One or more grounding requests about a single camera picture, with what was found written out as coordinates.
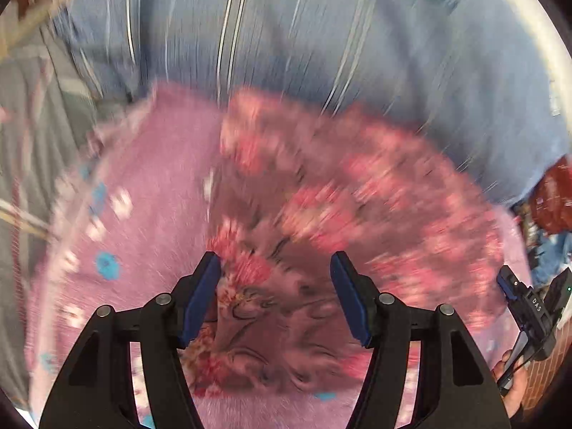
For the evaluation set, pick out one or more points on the blue plaid blanket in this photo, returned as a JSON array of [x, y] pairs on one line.
[[489, 81]]

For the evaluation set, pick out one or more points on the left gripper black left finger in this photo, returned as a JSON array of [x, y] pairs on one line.
[[94, 387]]

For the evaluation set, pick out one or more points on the pink floral bed sheet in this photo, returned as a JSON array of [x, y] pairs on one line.
[[160, 176]]

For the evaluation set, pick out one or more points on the maroon floral small garment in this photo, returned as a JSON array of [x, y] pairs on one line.
[[294, 187]]

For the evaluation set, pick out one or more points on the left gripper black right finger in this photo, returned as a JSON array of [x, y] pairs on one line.
[[455, 386]]

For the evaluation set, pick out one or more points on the person's right hand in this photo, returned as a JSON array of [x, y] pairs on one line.
[[514, 398]]

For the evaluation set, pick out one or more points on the grey patterned cloth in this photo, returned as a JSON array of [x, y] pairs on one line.
[[55, 133]]

